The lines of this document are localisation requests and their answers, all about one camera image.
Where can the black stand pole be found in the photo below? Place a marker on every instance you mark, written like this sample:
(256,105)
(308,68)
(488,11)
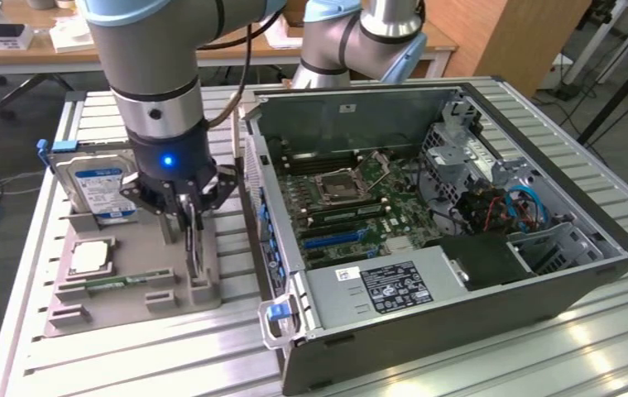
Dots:
(623,99)

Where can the metal disk bay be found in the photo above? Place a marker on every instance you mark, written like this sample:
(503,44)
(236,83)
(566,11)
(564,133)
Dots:
(567,248)
(456,157)

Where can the blue case latch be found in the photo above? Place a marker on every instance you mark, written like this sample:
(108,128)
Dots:
(276,313)

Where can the silver chipset heatsink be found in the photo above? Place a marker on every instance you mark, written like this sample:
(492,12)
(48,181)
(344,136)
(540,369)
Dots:
(402,245)

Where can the CPU socket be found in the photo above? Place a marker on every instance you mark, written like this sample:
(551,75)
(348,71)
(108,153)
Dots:
(342,188)

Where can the silver socket cover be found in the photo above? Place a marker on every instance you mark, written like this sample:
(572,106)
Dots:
(380,163)

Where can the green RAM stick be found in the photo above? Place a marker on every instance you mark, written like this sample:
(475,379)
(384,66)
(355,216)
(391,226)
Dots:
(120,282)
(347,214)

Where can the silver CPU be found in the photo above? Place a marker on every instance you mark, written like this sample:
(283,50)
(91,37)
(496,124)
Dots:
(90,256)

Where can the white box black label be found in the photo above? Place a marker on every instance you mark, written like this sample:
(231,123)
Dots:
(7,39)

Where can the hard disk blue label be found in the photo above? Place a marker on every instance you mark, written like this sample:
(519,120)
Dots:
(98,190)

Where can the white small boxes on desk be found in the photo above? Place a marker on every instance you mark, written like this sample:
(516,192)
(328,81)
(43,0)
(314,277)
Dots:
(71,39)

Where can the green graphics card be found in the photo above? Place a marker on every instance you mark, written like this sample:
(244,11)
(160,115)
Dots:
(195,248)

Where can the blue disk carrier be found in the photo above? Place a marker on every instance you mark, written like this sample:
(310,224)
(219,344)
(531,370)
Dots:
(66,146)

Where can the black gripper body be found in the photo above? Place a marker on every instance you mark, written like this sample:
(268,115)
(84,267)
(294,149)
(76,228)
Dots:
(172,153)

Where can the wooden desk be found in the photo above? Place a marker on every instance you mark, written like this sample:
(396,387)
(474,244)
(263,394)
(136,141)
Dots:
(27,55)

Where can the grey power supply unit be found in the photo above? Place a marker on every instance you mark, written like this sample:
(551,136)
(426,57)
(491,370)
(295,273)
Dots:
(347,297)

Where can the black open PC case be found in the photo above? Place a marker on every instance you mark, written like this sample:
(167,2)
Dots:
(456,322)

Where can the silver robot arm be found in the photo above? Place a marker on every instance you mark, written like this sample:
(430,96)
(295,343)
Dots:
(148,62)

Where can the grey parts rack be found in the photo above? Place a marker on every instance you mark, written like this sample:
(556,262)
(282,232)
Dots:
(143,264)

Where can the wooden cabinet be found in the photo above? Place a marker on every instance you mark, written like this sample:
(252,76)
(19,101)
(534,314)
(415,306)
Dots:
(512,41)

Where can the blue expansion slot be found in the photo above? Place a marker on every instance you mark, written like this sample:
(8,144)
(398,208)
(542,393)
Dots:
(330,241)

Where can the paper stack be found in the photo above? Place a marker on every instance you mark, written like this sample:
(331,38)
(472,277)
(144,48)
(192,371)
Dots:
(283,37)

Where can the green motherboard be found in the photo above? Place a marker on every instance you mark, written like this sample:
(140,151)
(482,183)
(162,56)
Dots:
(402,194)

